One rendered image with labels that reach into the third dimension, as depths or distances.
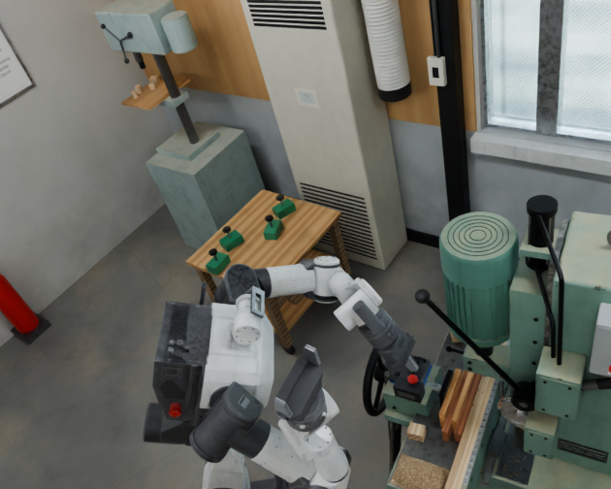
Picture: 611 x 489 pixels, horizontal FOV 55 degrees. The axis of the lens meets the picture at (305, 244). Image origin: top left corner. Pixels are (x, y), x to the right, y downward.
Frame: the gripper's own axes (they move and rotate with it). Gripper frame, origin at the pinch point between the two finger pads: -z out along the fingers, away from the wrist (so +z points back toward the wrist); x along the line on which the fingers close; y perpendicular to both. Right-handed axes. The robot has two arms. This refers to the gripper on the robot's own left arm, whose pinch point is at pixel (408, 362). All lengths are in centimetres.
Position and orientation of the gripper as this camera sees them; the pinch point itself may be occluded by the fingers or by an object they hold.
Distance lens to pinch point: 166.1
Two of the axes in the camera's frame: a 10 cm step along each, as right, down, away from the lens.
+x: -4.5, 6.7, -5.9
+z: -6.3, -7.1, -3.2
